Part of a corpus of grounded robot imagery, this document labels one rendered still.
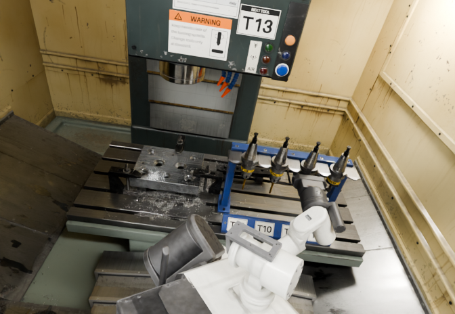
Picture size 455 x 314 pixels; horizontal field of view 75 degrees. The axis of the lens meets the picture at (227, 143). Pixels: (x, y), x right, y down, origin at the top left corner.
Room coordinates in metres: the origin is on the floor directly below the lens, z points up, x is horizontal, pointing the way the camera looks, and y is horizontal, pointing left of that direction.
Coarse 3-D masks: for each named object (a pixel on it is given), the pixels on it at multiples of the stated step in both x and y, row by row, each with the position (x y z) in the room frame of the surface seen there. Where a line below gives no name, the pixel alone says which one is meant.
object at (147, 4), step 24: (144, 0) 0.76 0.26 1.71; (168, 0) 0.76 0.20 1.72; (240, 0) 0.78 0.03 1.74; (264, 0) 0.78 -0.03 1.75; (288, 0) 0.78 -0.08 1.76; (144, 24) 0.76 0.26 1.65; (168, 24) 0.77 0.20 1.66; (144, 48) 0.76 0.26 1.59; (168, 48) 0.77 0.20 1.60; (240, 48) 0.78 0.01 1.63; (240, 72) 0.78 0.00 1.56
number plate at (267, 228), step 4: (256, 224) 0.79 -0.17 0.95; (260, 224) 0.80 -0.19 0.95; (264, 224) 0.80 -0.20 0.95; (268, 224) 0.80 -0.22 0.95; (272, 224) 0.80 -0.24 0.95; (256, 228) 0.78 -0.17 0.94; (260, 228) 0.79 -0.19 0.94; (264, 228) 0.79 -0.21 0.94; (268, 228) 0.79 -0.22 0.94; (272, 228) 0.79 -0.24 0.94; (264, 232) 0.78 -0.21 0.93; (268, 232) 0.78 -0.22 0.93; (272, 232) 0.78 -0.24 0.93
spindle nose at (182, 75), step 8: (160, 64) 0.92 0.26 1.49; (168, 64) 0.90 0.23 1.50; (176, 64) 0.89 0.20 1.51; (160, 72) 0.93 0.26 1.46; (168, 72) 0.90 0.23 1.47; (176, 72) 0.89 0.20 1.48; (184, 72) 0.89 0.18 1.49; (192, 72) 0.91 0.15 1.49; (200, 72) 0.93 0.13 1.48; (168, 80) 0.90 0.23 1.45; (176, 80) 0.89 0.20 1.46; (184, 80) 0.90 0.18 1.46; (192, 80) 0.91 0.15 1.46; (200, 80) 0.94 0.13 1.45
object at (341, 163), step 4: (340, 156) 0.88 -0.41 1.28; (344, 156) 0.87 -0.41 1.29; (348, 156) 0.87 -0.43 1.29; (340, 160) 0.87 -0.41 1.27; (344, 160) 0.87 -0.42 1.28; (336, 164) 0.88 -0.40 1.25; (340, 164) 0.87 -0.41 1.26; (344, 164) 0.87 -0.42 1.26; (336, 168) 0.87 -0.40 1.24; (340, 168) 0.86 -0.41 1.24; (344, 168) 0.87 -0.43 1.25; (340, 172) 0.86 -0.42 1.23; (344, 172) 0.87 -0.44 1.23
